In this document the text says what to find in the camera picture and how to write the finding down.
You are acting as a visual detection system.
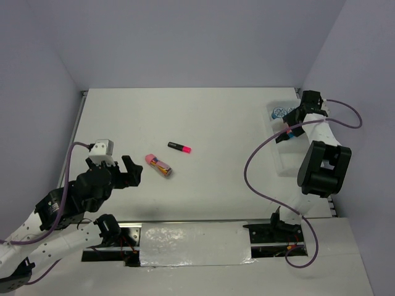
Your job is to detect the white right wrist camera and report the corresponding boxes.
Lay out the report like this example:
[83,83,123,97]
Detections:
[321,99,330,117]

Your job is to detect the blue tape roll sideways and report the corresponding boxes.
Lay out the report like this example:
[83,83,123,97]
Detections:
[271,107,288,119]

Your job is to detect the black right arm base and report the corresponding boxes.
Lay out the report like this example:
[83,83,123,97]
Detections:
[243,210,307,258]

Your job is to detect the clear compartment tray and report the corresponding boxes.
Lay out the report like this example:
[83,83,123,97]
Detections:
[262,98,323,177]

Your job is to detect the blue black highlighter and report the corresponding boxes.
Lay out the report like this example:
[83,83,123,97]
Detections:
[286,129,295,139]

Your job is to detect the silver foil covered plate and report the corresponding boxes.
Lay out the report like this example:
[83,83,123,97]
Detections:
[139,222,254,267]

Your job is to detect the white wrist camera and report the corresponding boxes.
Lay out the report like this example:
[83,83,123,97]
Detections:
[88,139,115,166]
[321,99,330,117]

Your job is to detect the pink black highlighter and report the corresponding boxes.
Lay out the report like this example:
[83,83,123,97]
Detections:
[167,142,191,154]

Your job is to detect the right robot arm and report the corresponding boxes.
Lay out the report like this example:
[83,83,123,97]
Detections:
[268,90,352,241]

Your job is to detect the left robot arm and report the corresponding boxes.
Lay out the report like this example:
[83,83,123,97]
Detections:
[1,155,143,293]

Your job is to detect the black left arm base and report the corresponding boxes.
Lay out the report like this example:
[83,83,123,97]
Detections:
[81,223,142,268]

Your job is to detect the pink capped marker tube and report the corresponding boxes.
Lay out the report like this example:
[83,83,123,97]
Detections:
[145,154,172,178]

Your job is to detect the blue patterned tape roll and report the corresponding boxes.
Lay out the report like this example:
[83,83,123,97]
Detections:
[287,107,299,117]

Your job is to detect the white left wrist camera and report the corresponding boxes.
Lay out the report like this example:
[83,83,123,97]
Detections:
[88,139,115,166]

